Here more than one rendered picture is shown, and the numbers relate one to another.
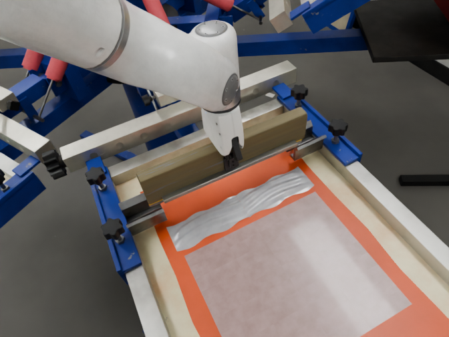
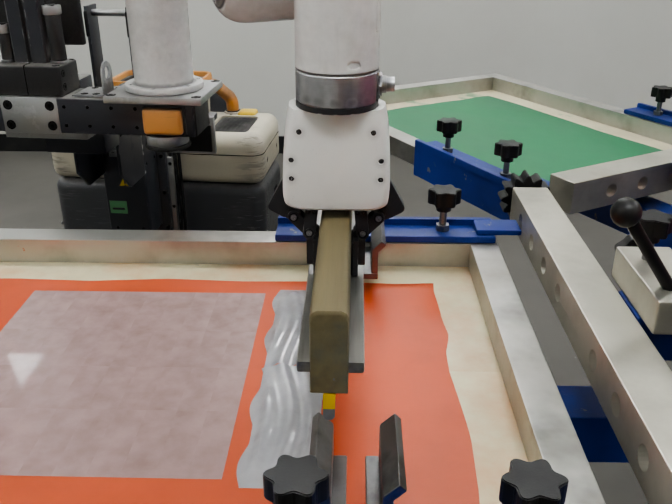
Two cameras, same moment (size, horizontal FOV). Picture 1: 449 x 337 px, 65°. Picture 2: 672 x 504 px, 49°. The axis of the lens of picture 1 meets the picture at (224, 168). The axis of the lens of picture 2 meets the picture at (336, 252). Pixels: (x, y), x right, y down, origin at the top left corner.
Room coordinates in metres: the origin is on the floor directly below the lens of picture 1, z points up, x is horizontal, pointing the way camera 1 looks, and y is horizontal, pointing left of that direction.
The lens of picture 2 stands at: (0.75, -0.63, 1.41)
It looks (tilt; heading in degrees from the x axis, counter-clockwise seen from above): 25 degrees down; 112
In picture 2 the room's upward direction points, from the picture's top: straight up
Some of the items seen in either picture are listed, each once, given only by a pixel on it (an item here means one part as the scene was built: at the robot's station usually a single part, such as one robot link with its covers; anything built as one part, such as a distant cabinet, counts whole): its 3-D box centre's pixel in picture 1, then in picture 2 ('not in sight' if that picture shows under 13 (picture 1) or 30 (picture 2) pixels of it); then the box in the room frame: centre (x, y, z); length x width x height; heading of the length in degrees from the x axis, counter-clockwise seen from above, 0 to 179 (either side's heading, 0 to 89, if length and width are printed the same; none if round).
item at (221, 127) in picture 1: (222, 118); (336, 148); (0.51, -0.01, 1.20); 0.10 x 0.08 x 0.11; 20
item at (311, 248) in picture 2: (233, 161); (304, 239); (0.48, -0.02, 1.11); 0.03 x 0.03 x 0.07; 20
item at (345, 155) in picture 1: (314, 130); not in sight; (0.66, -0.25, 0.98); 0.30 x 0.05 x 0.07; 20
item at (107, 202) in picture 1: (115, 218); (384, 245); (0.47, 0.27, 0.98); 0.30 x 0.05 x 0.07; 20
